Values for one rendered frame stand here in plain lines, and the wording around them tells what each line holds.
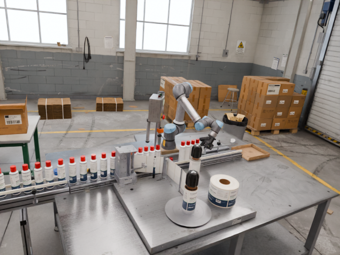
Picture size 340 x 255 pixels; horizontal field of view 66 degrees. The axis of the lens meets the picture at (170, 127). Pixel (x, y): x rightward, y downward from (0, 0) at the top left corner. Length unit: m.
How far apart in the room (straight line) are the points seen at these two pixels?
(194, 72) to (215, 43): 1.03
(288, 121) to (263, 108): 0.79
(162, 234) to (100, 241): 0.35
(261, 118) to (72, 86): 4.80
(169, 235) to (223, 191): 0.47
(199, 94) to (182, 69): 2.29
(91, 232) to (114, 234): 0.14
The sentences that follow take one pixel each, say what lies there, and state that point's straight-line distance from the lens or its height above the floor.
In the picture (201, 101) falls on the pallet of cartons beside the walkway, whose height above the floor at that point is 0.57.
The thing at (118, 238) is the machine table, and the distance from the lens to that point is 1.68.
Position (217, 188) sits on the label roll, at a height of 1.01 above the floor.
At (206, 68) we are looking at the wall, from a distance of 8.16.
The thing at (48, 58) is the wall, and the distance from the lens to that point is 7.40.
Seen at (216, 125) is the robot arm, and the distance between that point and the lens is 2.40.
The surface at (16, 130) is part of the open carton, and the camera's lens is 3.28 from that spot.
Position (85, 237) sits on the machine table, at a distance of 1.71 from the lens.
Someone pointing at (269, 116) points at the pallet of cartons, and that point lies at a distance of 5.94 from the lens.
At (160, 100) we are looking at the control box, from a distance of 2.04.
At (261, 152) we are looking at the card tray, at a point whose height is 0.84.
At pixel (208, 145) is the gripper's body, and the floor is 1.04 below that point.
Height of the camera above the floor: 1.99
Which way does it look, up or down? 21 degrees down
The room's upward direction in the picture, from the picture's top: 5 degrees clockwise
